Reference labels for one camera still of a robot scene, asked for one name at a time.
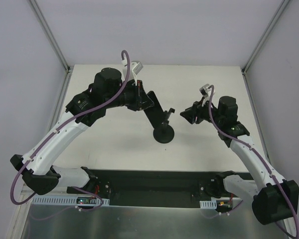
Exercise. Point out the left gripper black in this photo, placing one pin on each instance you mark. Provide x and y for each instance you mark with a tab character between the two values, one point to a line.
141	97

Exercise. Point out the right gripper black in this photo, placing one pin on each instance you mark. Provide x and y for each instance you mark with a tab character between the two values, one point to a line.
196	112

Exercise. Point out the black smartphone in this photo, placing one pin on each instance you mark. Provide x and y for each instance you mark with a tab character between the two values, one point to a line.
157	117

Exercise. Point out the black phone stand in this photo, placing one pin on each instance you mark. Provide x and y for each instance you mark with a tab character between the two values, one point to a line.
164	133

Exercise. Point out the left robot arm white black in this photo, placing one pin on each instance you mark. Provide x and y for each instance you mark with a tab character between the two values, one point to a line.
107	91

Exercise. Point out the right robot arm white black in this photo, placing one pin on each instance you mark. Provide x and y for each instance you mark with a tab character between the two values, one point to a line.
272	198

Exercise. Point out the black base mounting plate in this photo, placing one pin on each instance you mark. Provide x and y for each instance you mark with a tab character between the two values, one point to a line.
166	189

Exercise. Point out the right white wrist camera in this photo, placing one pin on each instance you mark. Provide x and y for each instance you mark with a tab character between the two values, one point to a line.
206	93

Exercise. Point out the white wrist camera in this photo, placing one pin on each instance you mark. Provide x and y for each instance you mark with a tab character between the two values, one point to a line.
206	93
135	68

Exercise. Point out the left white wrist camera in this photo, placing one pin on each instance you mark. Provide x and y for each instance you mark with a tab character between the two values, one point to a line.
135	68

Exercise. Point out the right white cable duct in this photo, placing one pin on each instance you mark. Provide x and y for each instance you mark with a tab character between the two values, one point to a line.
212	204

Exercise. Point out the white cable duct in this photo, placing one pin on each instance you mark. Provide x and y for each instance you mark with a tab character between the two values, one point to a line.
212	204
70	201

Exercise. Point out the left white cable duct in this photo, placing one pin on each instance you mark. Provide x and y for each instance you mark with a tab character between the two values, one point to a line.
70	201

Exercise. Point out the right aluminium frame post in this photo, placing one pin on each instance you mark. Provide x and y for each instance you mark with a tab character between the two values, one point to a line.
266	34

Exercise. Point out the aluminium frame post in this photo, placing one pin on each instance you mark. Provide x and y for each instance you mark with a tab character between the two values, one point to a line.
266	34
49	34

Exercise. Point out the left aluminium frame post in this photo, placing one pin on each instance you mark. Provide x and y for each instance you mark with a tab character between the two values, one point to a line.
49	34

